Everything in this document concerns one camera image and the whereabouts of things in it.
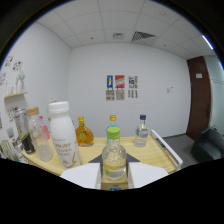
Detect large white milk bottle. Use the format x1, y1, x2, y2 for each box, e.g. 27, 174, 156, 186
48, 101, 83, 169

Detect small pink bottle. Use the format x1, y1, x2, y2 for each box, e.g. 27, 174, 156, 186
38, 115, 51, 140

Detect blue yellow wall poster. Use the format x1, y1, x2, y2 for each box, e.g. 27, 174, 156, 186
106, 74, 114, 90

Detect clear bottle blue cap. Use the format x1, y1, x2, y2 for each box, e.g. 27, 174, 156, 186
134, 114, 150, 148

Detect glass jar cork lid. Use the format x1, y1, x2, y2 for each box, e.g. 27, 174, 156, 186
25, 106, 54, 162

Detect ceiling air vent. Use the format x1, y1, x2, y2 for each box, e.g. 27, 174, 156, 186
131, 31, 157, 43

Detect ceiling strip light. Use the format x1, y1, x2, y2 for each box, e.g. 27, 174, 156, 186
201, 34, 214, 51

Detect brown door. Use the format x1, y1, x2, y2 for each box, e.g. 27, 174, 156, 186
185, 55, 208, 141

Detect black yellow tall can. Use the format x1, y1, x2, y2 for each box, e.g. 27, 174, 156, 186
13, 107, 37, 155

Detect black armchair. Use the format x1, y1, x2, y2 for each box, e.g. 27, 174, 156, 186
190, 127, 224, 164

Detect amber round bottle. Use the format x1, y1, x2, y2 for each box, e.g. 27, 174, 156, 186
75, 116, 95, 148

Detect multicolour wall poster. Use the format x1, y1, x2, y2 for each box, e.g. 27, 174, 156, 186
128, 75, 139, 90

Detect clear bottle green cap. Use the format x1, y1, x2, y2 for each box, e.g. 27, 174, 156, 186
101, 126, 129, 184

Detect wooden wall shelf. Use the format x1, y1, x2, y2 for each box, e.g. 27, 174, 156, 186
3, 91, 29, 100

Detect small blue bottle yellow cap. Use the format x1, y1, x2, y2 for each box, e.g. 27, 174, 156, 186
106, 114, 118, 136

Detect red wall poster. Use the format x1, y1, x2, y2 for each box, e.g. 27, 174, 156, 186
114, 74, 126, 90

